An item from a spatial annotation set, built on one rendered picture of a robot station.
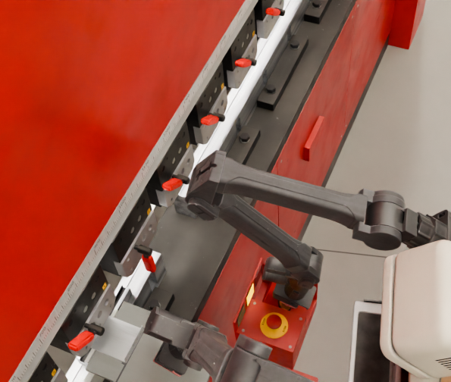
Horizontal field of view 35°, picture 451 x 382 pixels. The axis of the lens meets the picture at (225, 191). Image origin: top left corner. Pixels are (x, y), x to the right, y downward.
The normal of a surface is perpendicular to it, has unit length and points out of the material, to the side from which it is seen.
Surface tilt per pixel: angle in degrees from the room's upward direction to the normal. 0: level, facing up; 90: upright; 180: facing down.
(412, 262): 42
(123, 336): 0
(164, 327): 33
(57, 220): 90
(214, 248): 0
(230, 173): 15
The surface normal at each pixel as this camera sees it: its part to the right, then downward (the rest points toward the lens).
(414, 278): -0.72, -0.49
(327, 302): -0.07, -0.57
